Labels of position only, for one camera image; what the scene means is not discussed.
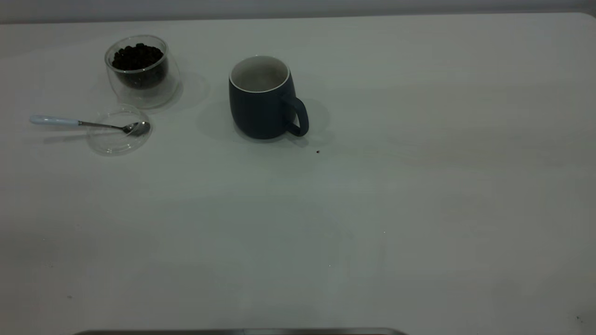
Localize dark grey ceramic mug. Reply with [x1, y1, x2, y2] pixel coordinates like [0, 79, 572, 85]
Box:
[228, 55, 310, 140]

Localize metal spoon with white handle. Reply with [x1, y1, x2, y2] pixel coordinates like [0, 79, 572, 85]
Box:
[30, 115, 151, 138]

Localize double-walled clear glass cup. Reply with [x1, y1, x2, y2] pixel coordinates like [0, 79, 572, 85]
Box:
[104, 34, 181, 110]

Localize dark roasted coffee beans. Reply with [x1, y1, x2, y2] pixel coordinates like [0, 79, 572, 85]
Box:
[112, 43, 169, 90]

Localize clear glass saucer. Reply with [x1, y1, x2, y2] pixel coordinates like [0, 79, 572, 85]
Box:
[86, 103, 153, 156]

